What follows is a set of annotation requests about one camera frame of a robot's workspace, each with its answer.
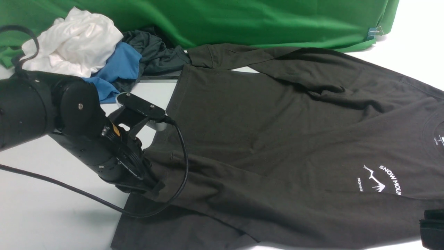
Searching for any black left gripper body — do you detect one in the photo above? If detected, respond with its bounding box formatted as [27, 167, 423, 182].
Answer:
[49, 108, 156, 193]

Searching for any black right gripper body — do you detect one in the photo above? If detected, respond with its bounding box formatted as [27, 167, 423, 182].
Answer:
[420, 209, 444, 250]

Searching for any gray long-sleeved shirt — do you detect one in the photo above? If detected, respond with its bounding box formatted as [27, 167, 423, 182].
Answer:
[111, 44, 444, 250]

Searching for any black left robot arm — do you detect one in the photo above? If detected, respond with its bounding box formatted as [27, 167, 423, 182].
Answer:
[0, 72, 165, 193]

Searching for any blue crumpled shirt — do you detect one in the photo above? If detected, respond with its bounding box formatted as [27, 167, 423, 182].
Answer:
[82, 42, 142, 104]

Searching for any dark teal crumpled shirt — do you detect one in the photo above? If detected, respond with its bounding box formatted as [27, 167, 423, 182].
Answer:
[112, 26, 191, 92]

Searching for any white crumpled shirt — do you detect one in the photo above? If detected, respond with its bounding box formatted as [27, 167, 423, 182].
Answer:
[21, 7, 123, 78]

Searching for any blue binder clip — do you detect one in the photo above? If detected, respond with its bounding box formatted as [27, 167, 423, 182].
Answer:
[366, 26, 384, 40]

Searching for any green backdrop cloth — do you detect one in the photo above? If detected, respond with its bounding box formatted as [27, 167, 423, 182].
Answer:
[0, 0, 399, 52]

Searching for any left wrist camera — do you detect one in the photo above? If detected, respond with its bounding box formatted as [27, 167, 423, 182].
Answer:
[116, 92, 168, 131]

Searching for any black left camera cable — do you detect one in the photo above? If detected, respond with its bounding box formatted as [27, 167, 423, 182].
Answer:
[0, 116, 189, 218]

